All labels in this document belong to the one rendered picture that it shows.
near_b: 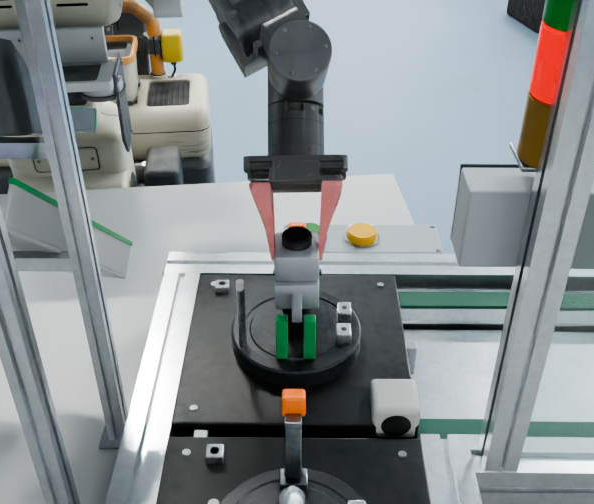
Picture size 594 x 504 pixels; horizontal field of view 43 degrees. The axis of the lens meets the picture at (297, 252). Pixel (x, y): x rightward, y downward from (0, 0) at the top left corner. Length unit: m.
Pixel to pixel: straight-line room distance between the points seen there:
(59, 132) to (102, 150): 0.82
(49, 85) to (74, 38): 0.73
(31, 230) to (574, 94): 0.45
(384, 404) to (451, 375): 0.16
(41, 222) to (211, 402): 0.24
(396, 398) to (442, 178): 2.42
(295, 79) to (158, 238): 0.57
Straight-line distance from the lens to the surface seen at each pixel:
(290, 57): 0.69
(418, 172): 3.15
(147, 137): 1.75
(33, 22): 0.63
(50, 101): 0.65
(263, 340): 0.80
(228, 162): 3.20
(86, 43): 1.37
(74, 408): 0.94
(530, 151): 0.57
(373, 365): 0.80
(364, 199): 1.28
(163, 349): 0.85
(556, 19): 0.53
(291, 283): 0.74
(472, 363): 0.90
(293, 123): 0.74
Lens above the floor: 1.52
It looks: 35 degrees down
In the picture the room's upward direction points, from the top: straight up
